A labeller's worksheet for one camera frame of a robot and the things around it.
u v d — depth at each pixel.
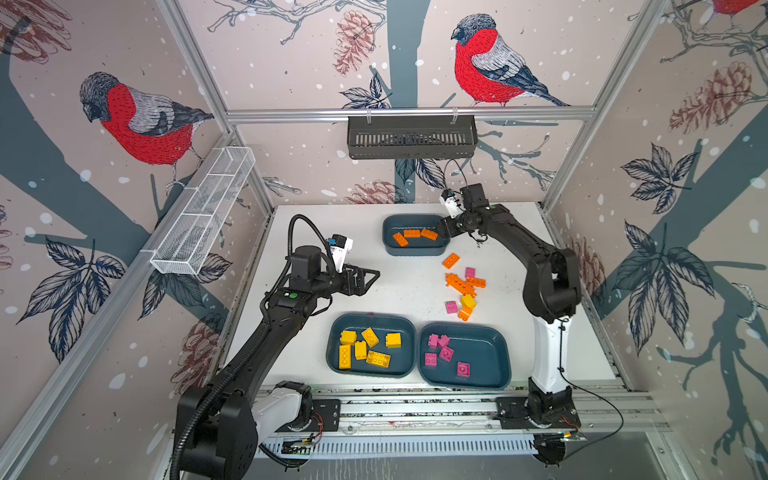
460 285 0.97
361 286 0.70
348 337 0.85
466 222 0.86
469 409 0.76
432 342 0.83
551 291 0.56
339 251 0.71
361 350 0.82
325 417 0.73
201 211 0.78
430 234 1.10
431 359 0.81
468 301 0.92
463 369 0.80
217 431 0.39
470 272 1.01
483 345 0.86
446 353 0.83
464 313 0.90
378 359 0.81
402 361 0.82
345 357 0.83
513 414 0.73
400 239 1.10
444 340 0.83
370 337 0.86
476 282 0.98
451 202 0.90
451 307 0.92
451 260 1.04
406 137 1.05
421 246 1.07
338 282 0.70
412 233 1.11
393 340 0.84
